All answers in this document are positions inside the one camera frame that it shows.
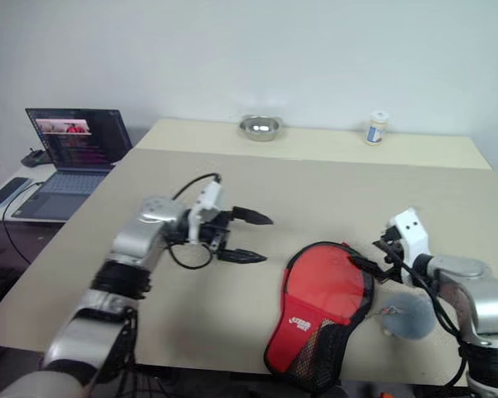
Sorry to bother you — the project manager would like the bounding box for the grey fuzzy ball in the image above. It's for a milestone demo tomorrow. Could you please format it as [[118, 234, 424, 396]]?
[[382, 295, 436, 340]]

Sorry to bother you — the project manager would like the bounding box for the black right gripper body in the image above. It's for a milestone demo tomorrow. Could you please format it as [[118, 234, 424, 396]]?
[[379, 226, 407, 285]]

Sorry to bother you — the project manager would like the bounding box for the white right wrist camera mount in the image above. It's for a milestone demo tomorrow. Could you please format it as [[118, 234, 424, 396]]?
[[387, 207, 432, 267]]

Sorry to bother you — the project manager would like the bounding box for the steel bowl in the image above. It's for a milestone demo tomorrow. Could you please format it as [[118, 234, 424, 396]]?
[[237, 114, 285, 143]]

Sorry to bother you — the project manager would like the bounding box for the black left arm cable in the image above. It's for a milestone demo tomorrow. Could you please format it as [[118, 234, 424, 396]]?
[[167, 172, 223, 271]]

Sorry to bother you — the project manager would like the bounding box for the black handheld controller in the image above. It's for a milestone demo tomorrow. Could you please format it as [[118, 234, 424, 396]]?
[[21, 146, 53, 168]]

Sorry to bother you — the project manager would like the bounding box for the dark flat phone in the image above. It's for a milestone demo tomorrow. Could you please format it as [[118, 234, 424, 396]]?
[[0, 177, 31, 206]]

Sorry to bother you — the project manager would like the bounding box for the thin laptop cable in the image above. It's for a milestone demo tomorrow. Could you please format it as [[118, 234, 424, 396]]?
[[1, 181, 43, 266]]

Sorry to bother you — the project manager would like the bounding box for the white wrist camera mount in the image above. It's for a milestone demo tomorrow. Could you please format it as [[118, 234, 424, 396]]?
[[188, 179, 226, 246], [387, 207, 432, 267]]

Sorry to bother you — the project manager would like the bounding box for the open blue-grey laptop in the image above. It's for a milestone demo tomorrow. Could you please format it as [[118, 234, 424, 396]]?
[[11, 108, 134, 221]]

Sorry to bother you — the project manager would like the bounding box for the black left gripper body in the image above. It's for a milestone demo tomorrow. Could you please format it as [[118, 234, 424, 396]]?
[[198, 206, 234, 261]]

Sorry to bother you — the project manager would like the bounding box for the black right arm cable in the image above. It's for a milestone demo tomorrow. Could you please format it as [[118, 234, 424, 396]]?
[[398, 260, 471, 347]]

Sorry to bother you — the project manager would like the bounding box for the black paddle cover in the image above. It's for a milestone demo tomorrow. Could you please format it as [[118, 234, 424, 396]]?
[[263, 241, 377, 393]]

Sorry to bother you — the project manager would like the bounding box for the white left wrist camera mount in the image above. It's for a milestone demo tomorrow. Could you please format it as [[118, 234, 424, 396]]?
[[188, 179, 226, 246]]

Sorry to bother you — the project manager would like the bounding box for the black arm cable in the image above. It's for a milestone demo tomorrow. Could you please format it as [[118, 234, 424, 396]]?
[[167, 172, 223, 271], [398, 260, 471, 347]]

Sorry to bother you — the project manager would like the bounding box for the white bottle with blue label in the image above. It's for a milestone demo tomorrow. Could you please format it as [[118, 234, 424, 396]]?
[[364, 109, 390, 147]]

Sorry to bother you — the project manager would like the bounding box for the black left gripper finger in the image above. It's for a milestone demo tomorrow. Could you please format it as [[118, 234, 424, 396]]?
[[231, 205, 274, 226], [218, 247, 268, 265]]

